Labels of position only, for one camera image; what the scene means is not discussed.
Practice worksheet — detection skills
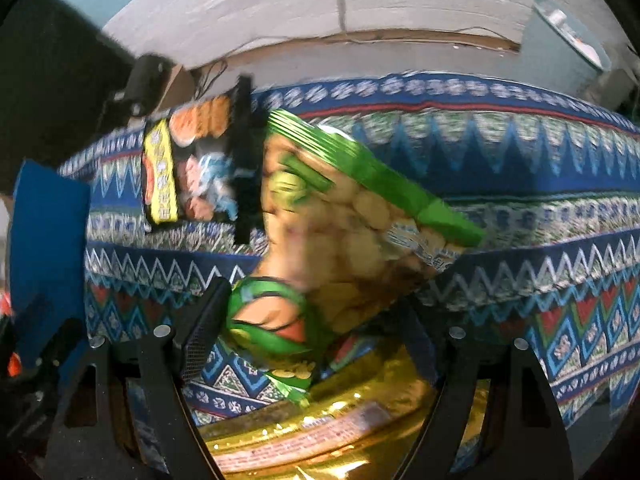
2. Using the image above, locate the green snack packet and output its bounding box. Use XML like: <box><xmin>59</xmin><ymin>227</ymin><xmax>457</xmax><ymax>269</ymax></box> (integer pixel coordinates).
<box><xmin>220</xmin><ymin>109</ymin><xmax>487</xmax><ymax>407</ymax></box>

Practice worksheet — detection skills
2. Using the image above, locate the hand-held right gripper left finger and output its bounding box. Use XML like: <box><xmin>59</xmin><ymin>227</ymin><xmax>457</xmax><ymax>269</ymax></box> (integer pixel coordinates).
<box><xmin>42</xmin><ymin>275</ymin><xmax>233</xmax><ymax>480</ymax></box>

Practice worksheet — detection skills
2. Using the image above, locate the black cable bundle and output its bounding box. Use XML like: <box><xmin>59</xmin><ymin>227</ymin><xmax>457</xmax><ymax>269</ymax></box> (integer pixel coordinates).
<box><xmin>194</xmin><ymin>57</ymin><xmax>229</xmax><ymax>100</ymax></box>

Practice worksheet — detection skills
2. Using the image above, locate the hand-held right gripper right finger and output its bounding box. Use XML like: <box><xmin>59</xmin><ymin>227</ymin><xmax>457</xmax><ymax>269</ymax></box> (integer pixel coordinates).
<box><xmin>395</xmin><ymin>292</ymin><xmax>576</xmax><ymax>480</ymax></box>

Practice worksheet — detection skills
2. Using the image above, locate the black snack packet yellow label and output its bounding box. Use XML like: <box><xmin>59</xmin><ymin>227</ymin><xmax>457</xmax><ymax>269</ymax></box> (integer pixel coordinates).
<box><xmin>141</xmin><ymin>77</ymin><xmax>269</xmax><ymax>247</ymax></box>

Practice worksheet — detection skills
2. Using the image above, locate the black round device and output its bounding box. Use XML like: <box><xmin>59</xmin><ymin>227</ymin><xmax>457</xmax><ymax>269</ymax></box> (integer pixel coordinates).
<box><xmin>121</xmin><ymin>54</ymin><xmax>174</xmax><ymax>117</ymax></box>

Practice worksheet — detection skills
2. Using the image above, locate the blue patterned blanket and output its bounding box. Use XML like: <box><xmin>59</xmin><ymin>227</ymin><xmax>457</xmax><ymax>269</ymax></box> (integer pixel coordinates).
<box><xmin>57</xmin><ymin>71</ymin><xmax>640</xmax><ymax>480</ymax></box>

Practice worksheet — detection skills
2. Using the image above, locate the black hanging cloth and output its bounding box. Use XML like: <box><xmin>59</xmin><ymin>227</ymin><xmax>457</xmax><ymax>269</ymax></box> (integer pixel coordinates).
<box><xmin>0</xmin><ymin>0</ymin><xmax>143</xmax><ymax>196</ymax></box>

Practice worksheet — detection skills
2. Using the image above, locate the small brown cardboard box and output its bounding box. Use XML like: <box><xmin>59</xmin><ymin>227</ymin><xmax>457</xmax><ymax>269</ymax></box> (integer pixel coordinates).
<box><xmin>160</xmin><ymin>64</ymin><xmax>202</xmax><ymax>112</ymax></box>

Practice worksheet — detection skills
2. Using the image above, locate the blue cardboard box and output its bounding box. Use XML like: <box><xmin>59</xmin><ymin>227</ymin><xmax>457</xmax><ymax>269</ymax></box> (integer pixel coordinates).
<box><xmin>10</xmin><ymin>159</ymin><xmax>92</xmax><ymax>376</ymax></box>

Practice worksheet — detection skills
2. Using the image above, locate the grey waste bin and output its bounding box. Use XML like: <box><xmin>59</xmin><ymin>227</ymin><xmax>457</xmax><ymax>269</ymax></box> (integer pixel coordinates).
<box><xmin>520</xmin><ymin>0</ymin><xmax>612</xmax><ymax>107</ymax></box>

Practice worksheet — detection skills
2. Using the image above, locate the long yellow biscuit packet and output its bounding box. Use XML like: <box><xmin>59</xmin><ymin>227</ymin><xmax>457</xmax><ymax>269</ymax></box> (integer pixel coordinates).
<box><xmin>300</xmin><ymin>347</ymin><xmax>493</xmax><ymax>441</ymax></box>
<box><xmin>197</xmin><ymin>400</ymin><xmax>451</xmax><ymax>480</ymax></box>

